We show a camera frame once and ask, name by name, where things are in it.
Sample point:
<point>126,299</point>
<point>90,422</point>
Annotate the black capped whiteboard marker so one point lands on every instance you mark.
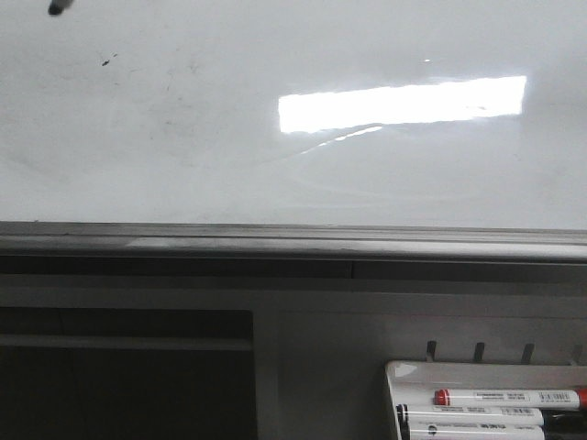
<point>557,418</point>

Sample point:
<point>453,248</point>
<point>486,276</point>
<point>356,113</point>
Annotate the white plastic marker tray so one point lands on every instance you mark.
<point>415,382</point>

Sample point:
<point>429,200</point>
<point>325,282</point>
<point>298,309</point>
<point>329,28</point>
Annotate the white whiteboard with aluminium frame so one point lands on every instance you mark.
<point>327,129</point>

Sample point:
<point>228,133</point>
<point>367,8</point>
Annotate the red capped whiteboard marker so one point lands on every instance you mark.
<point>564,399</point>

